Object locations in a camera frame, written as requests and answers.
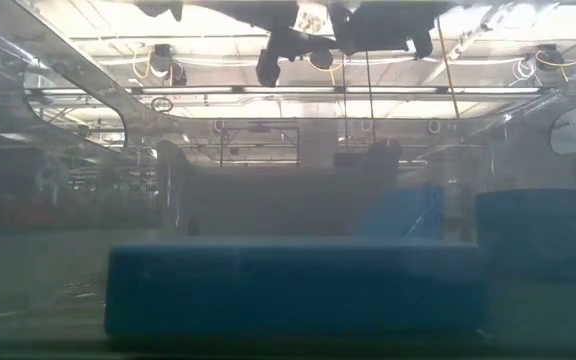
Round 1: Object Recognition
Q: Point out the rounded blue block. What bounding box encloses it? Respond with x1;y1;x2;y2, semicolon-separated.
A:
474;188;576;282

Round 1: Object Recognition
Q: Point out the blue cube block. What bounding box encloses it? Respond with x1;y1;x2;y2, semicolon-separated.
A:
360;183;445;240

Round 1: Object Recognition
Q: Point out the black metal rack frame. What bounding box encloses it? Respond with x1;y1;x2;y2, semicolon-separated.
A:
217;124;301;169

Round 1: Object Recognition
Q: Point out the white room pillar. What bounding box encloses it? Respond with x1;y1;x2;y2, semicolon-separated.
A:
300;117;339;169

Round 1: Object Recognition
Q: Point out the dark smoky plastic bin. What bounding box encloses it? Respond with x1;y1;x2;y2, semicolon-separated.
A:
0;0;576;360

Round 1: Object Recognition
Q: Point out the black ceiling-mounted device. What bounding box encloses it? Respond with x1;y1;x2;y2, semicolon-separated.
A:
150;43;188;87
310;49;334;70
536;43;564;71

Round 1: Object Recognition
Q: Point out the long blue rectangular block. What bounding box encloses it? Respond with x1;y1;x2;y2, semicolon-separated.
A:
103;238;488;341

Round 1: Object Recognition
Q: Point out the grey translucent plastic bin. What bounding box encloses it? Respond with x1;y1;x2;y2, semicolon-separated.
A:
155;139;404;241

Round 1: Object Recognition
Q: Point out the long ceiling light strip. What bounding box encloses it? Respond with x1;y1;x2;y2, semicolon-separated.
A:
27;85;542;96

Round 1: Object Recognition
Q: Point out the white coiled ceiling cable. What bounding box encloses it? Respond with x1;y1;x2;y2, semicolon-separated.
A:
511;58;537;86

